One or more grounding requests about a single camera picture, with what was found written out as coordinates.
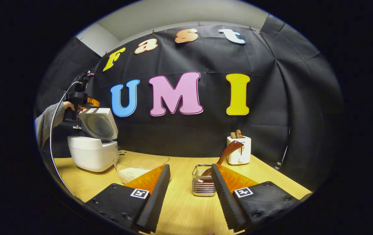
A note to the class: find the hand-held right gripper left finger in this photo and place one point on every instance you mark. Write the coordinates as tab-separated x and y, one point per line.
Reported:
155	202

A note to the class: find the clear glass bowl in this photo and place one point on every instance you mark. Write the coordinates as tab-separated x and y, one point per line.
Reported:
140	161

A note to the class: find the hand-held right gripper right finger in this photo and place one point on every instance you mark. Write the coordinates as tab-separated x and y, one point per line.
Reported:
227	202

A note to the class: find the brown wooden spoon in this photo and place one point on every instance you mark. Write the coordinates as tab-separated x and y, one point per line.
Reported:
229	151

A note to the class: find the black backdrop cloth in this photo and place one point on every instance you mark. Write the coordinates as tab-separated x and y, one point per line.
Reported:
287	98

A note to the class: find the white rice cooker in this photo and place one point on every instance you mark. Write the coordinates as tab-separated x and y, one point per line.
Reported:
91	153

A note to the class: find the white rod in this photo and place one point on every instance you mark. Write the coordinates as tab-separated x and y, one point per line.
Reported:
283	153

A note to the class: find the white toaster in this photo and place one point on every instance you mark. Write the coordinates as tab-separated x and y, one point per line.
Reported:
240	153

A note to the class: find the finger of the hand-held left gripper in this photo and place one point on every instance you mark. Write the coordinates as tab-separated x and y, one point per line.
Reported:
93	102

